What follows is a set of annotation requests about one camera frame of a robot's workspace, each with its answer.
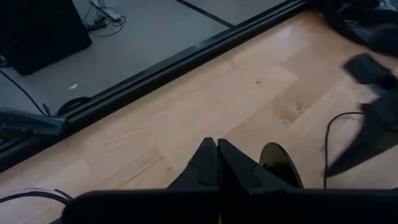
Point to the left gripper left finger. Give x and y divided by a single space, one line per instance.
202 171

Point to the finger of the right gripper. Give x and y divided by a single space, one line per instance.
363 146

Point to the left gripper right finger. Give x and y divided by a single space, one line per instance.
242 174

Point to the black plastic spool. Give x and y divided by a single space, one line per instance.
280 165

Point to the black pouch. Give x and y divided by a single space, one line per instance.
367 21

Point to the white power strip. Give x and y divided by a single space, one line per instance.
109 11

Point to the black floor box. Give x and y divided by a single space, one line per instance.
37 31

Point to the dark aluminium table frame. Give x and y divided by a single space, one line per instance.
155 74

